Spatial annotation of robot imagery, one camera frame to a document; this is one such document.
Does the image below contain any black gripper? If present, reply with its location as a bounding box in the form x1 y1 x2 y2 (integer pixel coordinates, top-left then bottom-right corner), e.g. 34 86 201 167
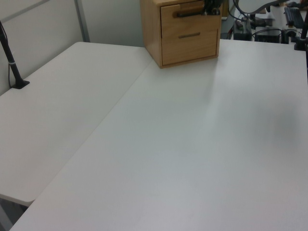
203 0 224 16

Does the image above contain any black bar drawer handle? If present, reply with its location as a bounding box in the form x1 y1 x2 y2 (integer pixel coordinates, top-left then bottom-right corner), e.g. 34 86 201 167
172 9 208 18

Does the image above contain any wooden drawer with bar handle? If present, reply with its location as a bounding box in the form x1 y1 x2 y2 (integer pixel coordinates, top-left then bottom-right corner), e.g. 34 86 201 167
160 0 221 39

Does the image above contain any wooden drawer with slot grip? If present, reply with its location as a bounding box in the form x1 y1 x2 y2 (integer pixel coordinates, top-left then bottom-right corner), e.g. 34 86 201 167
161 29 219 66

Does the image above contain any wooden drawer cabinet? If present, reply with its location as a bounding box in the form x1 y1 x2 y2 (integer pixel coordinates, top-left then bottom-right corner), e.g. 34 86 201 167
140 0 222 70

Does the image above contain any black electronics box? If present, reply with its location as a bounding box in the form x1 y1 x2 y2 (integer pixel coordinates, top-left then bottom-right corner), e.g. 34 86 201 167
233 21 251 40

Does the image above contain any black computer case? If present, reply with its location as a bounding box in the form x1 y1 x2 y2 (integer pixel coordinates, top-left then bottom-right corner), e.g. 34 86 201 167
254 28 282 44

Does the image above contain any black clamped stand pole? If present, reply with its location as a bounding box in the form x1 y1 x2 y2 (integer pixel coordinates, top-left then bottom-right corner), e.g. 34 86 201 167
293 13 308 51

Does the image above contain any grey partition frame post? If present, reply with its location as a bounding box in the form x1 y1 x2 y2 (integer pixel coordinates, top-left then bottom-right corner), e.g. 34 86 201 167
74 0 91 43

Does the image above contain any black camera stand pole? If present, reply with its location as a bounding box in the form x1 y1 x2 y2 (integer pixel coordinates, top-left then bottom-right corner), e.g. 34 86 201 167
0 20 31 90

